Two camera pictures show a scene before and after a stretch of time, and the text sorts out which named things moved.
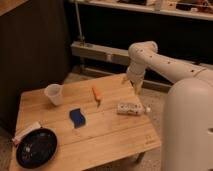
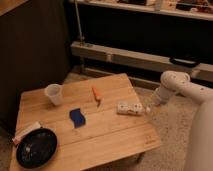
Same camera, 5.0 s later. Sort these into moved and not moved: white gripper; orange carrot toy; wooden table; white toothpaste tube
Moved: white gripper
Not moved: wooden table; white toothpaste tube; orange carrot toy
